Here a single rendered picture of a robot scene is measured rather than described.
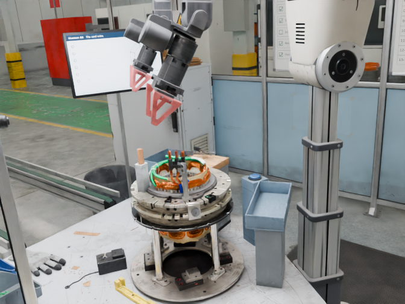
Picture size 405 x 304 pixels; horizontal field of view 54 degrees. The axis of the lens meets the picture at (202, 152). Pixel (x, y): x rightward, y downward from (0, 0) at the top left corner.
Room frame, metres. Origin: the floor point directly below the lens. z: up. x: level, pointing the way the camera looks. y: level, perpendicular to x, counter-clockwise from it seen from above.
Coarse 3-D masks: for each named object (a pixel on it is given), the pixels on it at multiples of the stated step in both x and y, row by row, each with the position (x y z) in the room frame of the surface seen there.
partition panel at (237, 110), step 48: (144, 0) 4.47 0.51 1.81; (240, 0) 3.70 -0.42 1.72; (384, 0) 2.94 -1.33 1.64; (240, 48) 3.71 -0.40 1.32; (240, 96) 3.72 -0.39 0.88; (288, 96) 3.41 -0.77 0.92; (240, 144) 3.73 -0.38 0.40; (288, 144) 3.40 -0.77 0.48; (384, 144) 2.89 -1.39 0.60; (384, 192) 2.87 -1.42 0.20
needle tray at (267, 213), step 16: (256, 192) 1.16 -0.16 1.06; (272, 192) 1.22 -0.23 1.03; (288, 192) 1.20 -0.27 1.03; (256, 208) 1.11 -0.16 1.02; (272, 208) 1.11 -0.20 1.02; (288, 208) 1.09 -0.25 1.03; (256, 224) 0.99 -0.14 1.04; (272, 224) 0.98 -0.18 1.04; (256, 240) 1.06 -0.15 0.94; (272, 240) 1.05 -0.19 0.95; (256, 256) 1.07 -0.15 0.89; (272, 256) 1.05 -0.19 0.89; (256, 272) 1.07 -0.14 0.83; (272, 272) 1.05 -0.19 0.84
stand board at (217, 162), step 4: (196, 152) 1.58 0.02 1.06; (192, 156) 1.53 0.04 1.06; (196, 156) 1.53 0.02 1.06; (200, 156) 1.52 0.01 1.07; (208, 156) 1.52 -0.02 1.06; (212, 156) 1.52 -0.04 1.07; (216, 156) 1.51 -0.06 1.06; (220, 156) 1.51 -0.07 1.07; (204, 160) 1.47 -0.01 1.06; (208, 160) 1.47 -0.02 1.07; (212, 160) 1.47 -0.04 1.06; (216, 160) 1.46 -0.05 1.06; (220, 160) 1.46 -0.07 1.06; (224, 160) 1.46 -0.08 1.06; (228, 160) 1.49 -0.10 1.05; (208, 164) 1.43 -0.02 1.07; (212, 164) 1.42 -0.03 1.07; (216, 164) 1.42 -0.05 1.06; (220, 164) 1.44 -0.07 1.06; (224, 164) 1.46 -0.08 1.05; (216, 168) 1.42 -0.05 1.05
